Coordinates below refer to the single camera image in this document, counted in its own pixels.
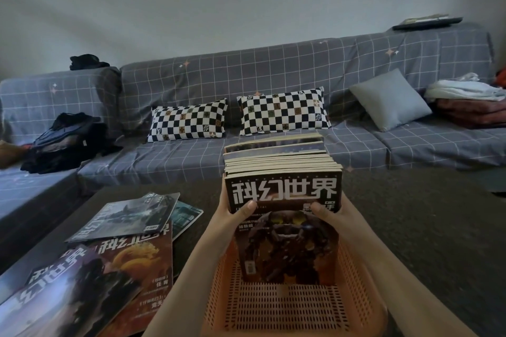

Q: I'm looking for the reddish brown folded blanket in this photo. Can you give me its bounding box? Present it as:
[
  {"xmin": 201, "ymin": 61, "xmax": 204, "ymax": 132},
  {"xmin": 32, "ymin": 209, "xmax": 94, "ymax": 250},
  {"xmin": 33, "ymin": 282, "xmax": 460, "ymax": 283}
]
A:
[{"xmin": 434, "ymin": 97, "xmax": 506, "ymax": 130}]

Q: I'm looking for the stack of magazines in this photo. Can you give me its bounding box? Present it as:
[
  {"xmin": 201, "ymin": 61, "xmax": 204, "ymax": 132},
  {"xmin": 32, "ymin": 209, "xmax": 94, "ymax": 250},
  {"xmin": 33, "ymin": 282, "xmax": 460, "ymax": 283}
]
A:
[{"xmin": 221, "ymin": 132, "xmax": 344, "ymax": 287}]

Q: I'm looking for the orange plastic basket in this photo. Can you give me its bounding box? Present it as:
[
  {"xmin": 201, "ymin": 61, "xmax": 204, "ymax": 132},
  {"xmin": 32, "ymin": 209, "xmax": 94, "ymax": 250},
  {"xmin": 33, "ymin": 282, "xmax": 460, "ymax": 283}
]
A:
[{"xmin": 201, "ymin": 236, "xmax": 390, "ymax": 337}]

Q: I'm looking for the teal cover magazine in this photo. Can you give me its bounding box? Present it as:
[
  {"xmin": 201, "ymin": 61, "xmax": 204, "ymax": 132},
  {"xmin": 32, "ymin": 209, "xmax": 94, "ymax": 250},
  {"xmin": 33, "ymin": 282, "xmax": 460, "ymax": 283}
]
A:
[{"xmin": 169, "ymin": 200, "xmax": 205, "ymax": 241}]

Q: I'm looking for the plain grey cushion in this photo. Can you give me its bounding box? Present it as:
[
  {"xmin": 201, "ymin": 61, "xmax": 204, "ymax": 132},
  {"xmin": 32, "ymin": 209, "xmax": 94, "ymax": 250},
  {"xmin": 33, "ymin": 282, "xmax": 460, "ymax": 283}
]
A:
[{"xmin": 349, "ymin": 68, "xmax": 433, "ymax": 133}]

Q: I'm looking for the black garment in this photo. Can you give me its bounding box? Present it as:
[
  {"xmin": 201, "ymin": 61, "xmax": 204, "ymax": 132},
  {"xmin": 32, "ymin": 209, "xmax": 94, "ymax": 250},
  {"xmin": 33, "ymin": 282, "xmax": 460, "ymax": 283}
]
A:
[{"xmin": 69, "ymin": 54, "xmax": 111, "ymax": 71}]

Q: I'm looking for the person's left hand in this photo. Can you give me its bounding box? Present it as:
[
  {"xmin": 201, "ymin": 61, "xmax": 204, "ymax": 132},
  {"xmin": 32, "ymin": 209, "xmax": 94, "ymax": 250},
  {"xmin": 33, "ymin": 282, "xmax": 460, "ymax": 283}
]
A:
[{"xmin": 207, "ymin": 186, "xmax": 258, "ymax": 251}]

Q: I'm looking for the brown cloth item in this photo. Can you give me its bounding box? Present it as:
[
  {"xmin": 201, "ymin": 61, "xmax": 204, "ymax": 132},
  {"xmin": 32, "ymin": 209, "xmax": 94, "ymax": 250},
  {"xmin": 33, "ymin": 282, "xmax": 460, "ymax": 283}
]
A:
[{"xmin": 0, "ymin": 140, "xmax": 27, "ymax": 170}]

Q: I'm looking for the person's right forearm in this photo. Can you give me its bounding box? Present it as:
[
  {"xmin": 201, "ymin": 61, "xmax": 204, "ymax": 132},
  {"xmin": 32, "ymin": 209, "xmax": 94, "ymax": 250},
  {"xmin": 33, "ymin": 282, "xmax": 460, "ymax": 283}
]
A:
[{"xmin": 355, "ymin": 229, "xmax": 480, "ymax": 337}]

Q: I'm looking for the black backpack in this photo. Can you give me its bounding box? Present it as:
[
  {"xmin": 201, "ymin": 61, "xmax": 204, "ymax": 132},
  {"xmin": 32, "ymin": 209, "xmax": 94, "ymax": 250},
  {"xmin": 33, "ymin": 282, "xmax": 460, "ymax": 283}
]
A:
[{"xmin": 20, "ymin": 112, "xmax": 124, "ymax": 175}]

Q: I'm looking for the dark purple cover magazine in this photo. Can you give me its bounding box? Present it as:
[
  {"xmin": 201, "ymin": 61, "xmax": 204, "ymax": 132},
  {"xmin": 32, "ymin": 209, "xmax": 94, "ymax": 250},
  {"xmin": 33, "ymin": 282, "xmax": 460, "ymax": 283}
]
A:
[{"xmin": 0, "ymin": 244, "xmax": 144, "ymax": 337}]

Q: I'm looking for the person's right hand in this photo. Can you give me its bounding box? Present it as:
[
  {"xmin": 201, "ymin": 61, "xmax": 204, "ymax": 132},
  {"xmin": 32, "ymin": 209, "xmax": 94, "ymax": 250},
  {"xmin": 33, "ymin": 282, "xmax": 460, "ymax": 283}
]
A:
[{"xmin": 310, "ymin": 191, "xmax": 371, "ymax": 251}]

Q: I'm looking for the black white checkered pillow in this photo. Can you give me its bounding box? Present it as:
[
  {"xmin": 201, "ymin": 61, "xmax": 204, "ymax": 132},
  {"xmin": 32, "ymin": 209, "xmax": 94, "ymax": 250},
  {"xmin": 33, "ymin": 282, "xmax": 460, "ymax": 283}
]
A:
[
  {"xmin": 236, "ymin": 86, "xmax": 332, "ymax": 137},
  {"xmin": 147, "ymin": 98, "xmax": 229, "ymax": 143}
]

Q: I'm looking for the white folded cloth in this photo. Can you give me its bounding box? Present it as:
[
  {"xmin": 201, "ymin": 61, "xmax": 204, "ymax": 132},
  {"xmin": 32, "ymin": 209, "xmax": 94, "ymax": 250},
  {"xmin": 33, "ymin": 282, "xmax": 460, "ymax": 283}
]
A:
[{"xmin": 424, "ymin": 72, "xmax": 506, "ymax": 103}]

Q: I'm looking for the grey cover magazine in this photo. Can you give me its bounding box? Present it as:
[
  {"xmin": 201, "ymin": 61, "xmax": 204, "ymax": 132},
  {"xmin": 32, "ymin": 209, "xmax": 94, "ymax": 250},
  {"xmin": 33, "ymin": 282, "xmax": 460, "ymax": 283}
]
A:
[{"xmin": 64, "ymin": 192, "xmax": 181, "ymax": 244}]

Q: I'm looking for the dark flat book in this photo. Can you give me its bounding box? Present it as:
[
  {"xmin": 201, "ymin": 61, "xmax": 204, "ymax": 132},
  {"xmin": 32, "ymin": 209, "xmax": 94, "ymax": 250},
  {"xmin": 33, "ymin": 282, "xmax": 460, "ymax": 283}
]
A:
[{"xmin": 391, "ymin": 14, "xmax": 464, "ymax": 31}]

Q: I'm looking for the grey grid covered sofa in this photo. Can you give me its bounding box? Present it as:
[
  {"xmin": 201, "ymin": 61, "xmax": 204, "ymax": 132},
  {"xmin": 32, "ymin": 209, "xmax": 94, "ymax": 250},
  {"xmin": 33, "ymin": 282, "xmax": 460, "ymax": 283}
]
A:
[{"xmin": 0, "ymin": 22, "xmax": 506, "ymax": 235}]

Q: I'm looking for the orange cover magazine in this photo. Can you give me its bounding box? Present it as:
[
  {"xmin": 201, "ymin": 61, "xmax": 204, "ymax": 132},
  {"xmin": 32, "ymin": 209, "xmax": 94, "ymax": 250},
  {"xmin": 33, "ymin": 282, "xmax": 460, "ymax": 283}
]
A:
[{"xmin": 81, "ymin": 221, "xmax": 175, "ymax": 337}]

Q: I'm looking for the person's left forearm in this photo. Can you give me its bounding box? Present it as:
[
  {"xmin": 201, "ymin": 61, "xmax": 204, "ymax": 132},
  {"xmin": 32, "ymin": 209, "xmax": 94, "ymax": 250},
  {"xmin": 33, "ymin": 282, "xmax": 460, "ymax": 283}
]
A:
[{"xmin": 142, "ymin": 230, "xmax": 227, "ymax": 337}]

